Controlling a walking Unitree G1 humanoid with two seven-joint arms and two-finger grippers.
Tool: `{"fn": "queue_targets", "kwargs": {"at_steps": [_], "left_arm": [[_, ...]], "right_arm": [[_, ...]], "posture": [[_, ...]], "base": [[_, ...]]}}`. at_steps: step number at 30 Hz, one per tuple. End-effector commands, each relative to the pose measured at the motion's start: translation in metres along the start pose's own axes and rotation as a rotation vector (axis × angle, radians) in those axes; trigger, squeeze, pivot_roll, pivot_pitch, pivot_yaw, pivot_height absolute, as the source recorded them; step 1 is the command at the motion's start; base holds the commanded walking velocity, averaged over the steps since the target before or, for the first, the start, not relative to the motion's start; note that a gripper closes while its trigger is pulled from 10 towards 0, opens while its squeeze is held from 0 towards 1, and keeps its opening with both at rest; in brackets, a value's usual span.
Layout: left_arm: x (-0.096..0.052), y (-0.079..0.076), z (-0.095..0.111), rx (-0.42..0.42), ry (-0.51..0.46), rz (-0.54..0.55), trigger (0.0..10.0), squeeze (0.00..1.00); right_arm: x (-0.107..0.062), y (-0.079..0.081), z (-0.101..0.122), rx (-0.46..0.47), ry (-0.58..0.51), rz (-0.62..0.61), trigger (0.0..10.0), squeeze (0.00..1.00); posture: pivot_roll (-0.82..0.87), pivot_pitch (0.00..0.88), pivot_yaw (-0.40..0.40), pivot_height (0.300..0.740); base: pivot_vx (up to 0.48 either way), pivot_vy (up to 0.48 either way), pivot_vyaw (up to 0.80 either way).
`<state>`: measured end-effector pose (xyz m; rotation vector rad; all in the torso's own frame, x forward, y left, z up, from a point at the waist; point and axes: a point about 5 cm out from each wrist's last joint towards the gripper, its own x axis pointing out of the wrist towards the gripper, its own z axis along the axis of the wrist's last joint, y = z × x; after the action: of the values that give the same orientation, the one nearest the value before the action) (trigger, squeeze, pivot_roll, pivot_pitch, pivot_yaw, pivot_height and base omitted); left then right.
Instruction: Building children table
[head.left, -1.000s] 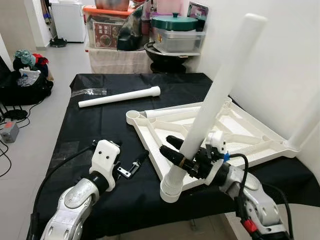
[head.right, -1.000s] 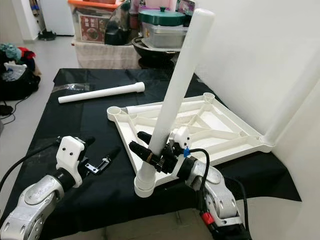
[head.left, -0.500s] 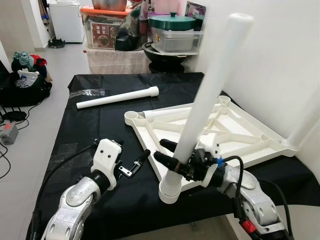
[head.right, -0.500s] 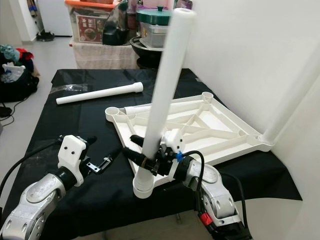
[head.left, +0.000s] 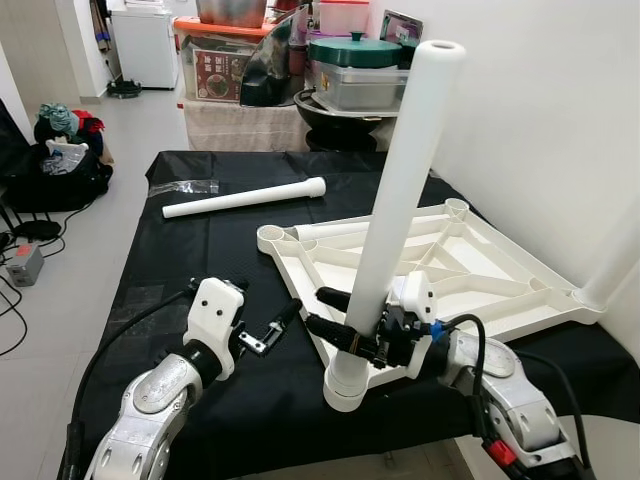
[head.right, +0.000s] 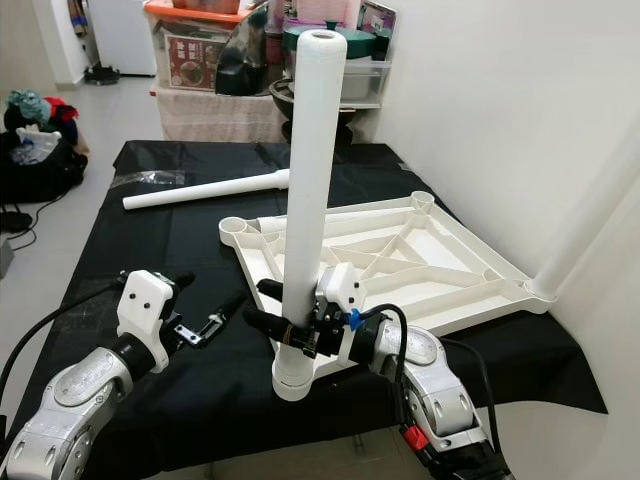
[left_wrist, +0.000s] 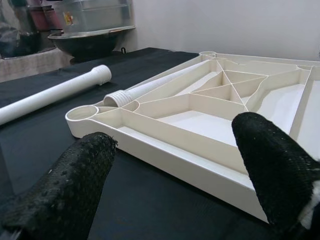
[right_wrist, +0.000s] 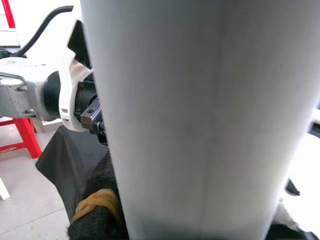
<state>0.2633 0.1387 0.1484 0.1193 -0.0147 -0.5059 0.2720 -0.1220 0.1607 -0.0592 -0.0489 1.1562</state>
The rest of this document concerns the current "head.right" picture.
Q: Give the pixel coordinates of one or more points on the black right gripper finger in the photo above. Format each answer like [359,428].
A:
[272,328]
[271,290]

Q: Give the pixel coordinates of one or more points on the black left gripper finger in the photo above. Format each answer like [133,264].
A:
[228,309]
[184,280]

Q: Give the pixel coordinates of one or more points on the white plastic table top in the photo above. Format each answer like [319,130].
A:
[420,260]

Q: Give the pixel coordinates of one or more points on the clear plastic wrap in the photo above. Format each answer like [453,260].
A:
[155,178]

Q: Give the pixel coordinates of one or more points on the black plastic sheet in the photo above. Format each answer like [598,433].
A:
[360,165]

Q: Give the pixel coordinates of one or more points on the beige cloth covered table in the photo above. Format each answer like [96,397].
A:
[220,115]

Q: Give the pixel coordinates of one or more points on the black router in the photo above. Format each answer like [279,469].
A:
[15,222]

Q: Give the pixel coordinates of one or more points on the black suitcase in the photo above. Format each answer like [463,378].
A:
[30,180]

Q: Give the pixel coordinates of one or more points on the white plastic bag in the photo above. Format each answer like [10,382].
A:
[40,148]

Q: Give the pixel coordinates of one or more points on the black wok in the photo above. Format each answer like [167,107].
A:
[360,112]

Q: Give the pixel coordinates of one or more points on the red printed cardboard box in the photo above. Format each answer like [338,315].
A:
[192,65]

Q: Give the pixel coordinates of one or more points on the black mop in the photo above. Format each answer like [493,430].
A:
[105,75]

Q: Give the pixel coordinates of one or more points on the clear plastic container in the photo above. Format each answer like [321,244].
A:
[365,80]

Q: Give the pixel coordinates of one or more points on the white cabinet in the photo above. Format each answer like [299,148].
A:
[135,35]

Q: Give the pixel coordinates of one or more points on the green lidded pot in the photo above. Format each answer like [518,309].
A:
[360,40]

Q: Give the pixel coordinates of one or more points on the orange plastic lid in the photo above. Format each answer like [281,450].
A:
[175,12]

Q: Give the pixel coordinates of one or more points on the pink plastic container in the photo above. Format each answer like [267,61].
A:
[320,10]

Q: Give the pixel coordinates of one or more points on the dark printed box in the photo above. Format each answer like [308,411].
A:
[375,20]

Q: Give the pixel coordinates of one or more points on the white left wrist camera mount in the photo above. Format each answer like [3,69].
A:
[147,305]

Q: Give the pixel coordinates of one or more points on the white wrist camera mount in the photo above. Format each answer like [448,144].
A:
[342,285]
[147,305]

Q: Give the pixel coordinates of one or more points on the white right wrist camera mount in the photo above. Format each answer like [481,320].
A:
[342,285]

